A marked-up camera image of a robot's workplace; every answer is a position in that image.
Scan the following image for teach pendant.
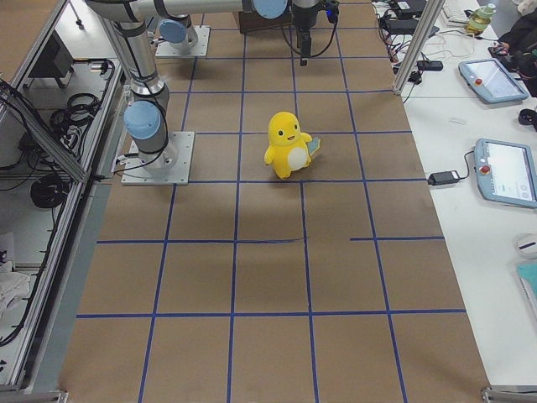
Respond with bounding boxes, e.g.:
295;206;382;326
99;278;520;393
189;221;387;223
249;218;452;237
458;59;529;103
473;139;536;209

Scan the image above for far teach pendant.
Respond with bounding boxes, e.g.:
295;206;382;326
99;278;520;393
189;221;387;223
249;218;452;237
458;59;529;103

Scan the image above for yellow plush toy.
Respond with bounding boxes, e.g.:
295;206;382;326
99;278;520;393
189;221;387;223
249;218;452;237
263;112;321;180

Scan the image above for aluminium frame post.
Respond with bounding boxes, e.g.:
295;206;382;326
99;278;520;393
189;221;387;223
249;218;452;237
393;0;445;95

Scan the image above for black small device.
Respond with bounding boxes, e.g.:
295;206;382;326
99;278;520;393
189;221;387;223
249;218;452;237
416;60;444;71

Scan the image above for near teach pendant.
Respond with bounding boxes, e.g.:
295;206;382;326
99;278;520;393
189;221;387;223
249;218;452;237
473;139;536;209

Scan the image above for black power adapter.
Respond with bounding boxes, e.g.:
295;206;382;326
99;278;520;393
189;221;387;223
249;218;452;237
427;170;461;186

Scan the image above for green drink bottle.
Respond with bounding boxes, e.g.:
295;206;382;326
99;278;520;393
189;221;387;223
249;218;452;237
464;3;496;36

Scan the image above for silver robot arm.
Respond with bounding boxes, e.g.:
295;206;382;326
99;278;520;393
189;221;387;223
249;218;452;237
159;14;198;54
87;1;339;101

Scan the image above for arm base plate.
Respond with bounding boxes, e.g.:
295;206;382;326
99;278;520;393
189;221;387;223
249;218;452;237
155;25;211;59
121;131;195;186

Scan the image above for coiled black cables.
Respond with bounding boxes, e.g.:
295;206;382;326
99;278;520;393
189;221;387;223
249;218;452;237
49;92;104;135

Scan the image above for teal tablet edge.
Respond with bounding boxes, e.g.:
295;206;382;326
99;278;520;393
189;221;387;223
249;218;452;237
516;263;537;315

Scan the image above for aluminium frame rail left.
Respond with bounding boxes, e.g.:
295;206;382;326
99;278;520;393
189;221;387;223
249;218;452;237
0;0;127;394

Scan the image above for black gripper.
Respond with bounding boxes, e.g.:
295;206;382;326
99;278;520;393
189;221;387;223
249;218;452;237
292;0;340;66

